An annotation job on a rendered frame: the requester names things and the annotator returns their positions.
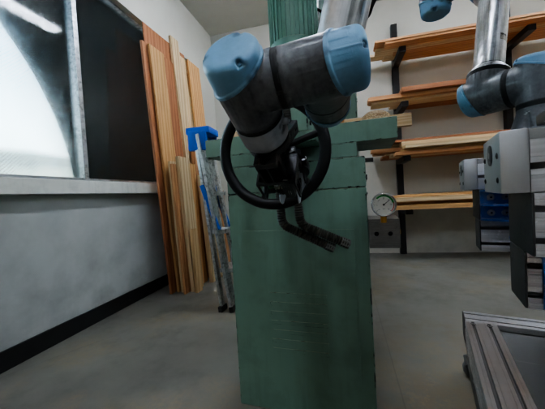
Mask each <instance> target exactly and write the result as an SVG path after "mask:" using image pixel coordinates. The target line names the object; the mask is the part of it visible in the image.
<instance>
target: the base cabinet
mask: <svg viewBox="0 0 545 409"><path fill-rule="evenodd" d="M228 201H229V214H230V239H231V252H232V265H233V277H234V302H235V315H236V328H237V341H238V366H239V378H240V391H241V403H243V404H248V405H252V406H257V407H266V408H270V409H377V397H376V380H375V348H374V331H373V314H372V297H371V265H370V248H369V231H368V215H367V188H366V187H351V188H338V189H324V190H315V191H314V192H313V193H312V194H311V195H310V196H309V197H308V198H306V199H305V200H304V201H303V202H302V204H303V213H304V214H303V216H304V219H305V221H306V222H308V223H311V224H312V225H313V226H317V227H319V228H322V230H323V229H324V230H326V231H328V232H331V233H334V234H336V235H340V236H341V237H345V238H347V239H350V240H351V245H350V247H349V248H348V249H346V248H343V247H341V246H339V245H338V244H336V248H335V250H334V252H329V251H327V250H325V249H324V248H322V247H319V245H318V246H317V245H316V244H313V243H310V241H309V242H308V241H307V240H305V239H301V238H299V237H297V235H292V234H291V233H288V231H285V230H283V229H282V228H281V226H280V225H279V222H278V219H277V209H262V208H258V207H255V206H254V205H251V204H248V203H247V202H246V201H244V200H243V199H241V198H240V197H239V196H238V195H233V196H228Z"/></svg>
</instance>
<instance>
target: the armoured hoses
mask: <svg viewBox="0 0 545 409"><path fill-rule="evenodd" d="M282 111H283V114H284V116H285V118H289V119H292V118H291V113H290V112H291V111H290V109H287V110H282ZM294 211H295V212H294V213H295V218H296V220H295V221H296V222H297V224H298V226H299V227H301V228H299V227H296V226H293V225H292V224H291V225H290V224H289V223H288V222H287V220H286V214H285V209H278V210H277V219H278V222H279V225H280V226H281V228H282V229H283V230H285V231H288V233H291V234H292V235H297V237H299V238H301V239H305V240H307V241H308V242H309V241H310V243H313V244H316V245H317V246H318V245H319V247H322V248H324V249H325V250H327V251H329V252H334V250H335V248H336V244H338V245H339V246H341V247H343V248H346V249H348V248H349V247H350V245H351V240H350V239H347V238H345V237H341V236H340V235H336V234H334V233H331V232H328V231H326V230H324V229H323V230H322V228H319V227H317V226H313V225H312V224H311V223H308V222H306V221H305V219H304V216H303V214H304V213H303V204H302V202H301V203H299V204H297V205H294ZM321 237H322V238H321ZM326 239H327V240H326Z"/></svg>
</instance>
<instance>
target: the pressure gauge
mask: <svg viewBox="0 0 545 409"><path fill-rule="evenodd" d="M391 198H392V199H391ZM390 199H391V200H390ZM386 202H387V203H386ZM385 203H386V204H385ZM383 204H385V205H383ZM396 208H397V202H396V199H395V198H394V197H393V196H392V195H391V194H388V193H385V192H383V193H379V194H377V195H376V196H374V197H373V199H372V201H371V209H372V211H373V212H374V213H375V214H376V215H378V216H380V222H381V223H386V222H387V216H389V215H391V214H393V213H394V212H395V210H396Z"/></svg>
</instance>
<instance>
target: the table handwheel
mask: <svg viewBox="0 0 545 409"><path fill-rule="evenodd" d="M294 108H295V109H297V110H299V111H301V112H302V113H303V114H305V115H306V116H307V114H306V111H305V108H304V106H303V105H301V106H298V107H294ZM309 120H310V119H309ZM310 121H311V120H310ZM311 123H312V124H313V126H314V128H315V130H314V131H311V132H309V133H307V134H305V135H303V136H300V137H298V138H296V139H293V141H292V142H291V144H290V147H291V146H296V145H298V144H301V143H303V142H305V141H308V140H311V139H313V138H316V137H317V136H318V139H319V145H320V154H319V160H318V163H317V166H316V168H315V171H314V173H313V175H312V176H311V178H310V182H309V184H308V185H306V186H305V188H304V189H303V192H302V197H301V202H302V201H304V200H305V199H306V198H308V197H309V196H310V195H311V194H312V193H313V192H314V191H315V190H316V189H317V188H318V187H319V185H320V184H321V183H322V181H323V180H324V177H325V175H326V174H327V171H328V167H329V164H330V160H331V153H332V144H331V138H330V134H329V131H328V128H327V127H320V126H318V125H316V124H315V123H313V122H312V121H311ZM235 132H236V129H235V127H234V125H233V124H232V122H231V121H230V120H229V122H228V123H227V125H226V127H225V130H224V132H223V135H222V138H221V147H220V159H221V168H222V171H223V174H224V176H225V179H226V181H227V183H228V184H229V185H230V187H231V188H232V190H233V191H234V192H235V193H236V194H237V195H238V196H239V197H240V198H241V199H243V200H244V201H246V202H247V203H248V204H250V205H254V206H255V207H258V208H262V209H286V208H289V207H292V206H294V205H297V204H298V196H296V197H286V198H285V202H284V204H282V203H281V202H280V198H277V199H269V198H268V194H267V200H265V199H264V197H263V196H257V195H255V194H253V193H251V192H249V191H248V190H247V189H246V188H245V187H244V186H243V185H242V184H241V183H240V182H239V180H238V178H237V177H236V175H235V173H234V170H233V167H232V163H231V157H230V150H231V144H232V140H233V138H234V133H235ZM301 202H300V203H301Z"/></svg>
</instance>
